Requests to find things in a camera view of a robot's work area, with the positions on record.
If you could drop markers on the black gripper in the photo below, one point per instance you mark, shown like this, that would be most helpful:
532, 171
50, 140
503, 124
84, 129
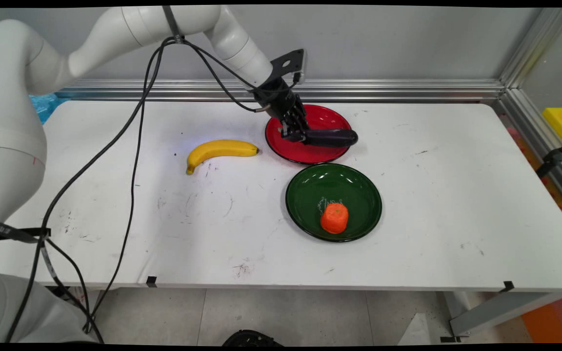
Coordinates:
278, 100

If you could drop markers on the orange toy carrot piece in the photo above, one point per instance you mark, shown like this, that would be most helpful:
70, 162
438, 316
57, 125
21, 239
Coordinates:
334, 218

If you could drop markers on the orange box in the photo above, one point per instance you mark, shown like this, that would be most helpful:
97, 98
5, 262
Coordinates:
551, 319

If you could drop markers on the black tape piece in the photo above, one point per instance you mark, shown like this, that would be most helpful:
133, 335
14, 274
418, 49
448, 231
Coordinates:
151, 281
508, 286

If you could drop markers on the blue plastic bag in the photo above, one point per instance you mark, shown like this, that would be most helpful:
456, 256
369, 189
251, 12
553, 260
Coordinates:
44, 107

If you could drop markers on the grey table leg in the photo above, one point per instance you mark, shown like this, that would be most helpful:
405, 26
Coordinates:
500, 312

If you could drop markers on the red plate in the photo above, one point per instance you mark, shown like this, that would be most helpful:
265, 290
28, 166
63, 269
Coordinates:
320, 151

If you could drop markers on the dark purple eggplant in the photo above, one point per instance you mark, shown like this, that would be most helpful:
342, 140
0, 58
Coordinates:
332, 137

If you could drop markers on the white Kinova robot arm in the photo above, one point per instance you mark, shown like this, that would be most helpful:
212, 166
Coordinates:
32, 97

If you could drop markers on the yellow banana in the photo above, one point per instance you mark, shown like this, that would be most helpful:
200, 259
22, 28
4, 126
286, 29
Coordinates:
217, 148

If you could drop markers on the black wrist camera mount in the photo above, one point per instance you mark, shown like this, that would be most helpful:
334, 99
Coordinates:
291, 63

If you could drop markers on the green plate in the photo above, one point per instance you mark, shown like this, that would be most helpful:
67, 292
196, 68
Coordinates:
315, 190

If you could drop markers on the black round floor object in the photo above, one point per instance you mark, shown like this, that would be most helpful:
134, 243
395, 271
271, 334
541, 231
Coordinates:
251, 339

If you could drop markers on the aluminium frame rail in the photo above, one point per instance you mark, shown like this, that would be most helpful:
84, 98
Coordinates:
281, 90
537, 122

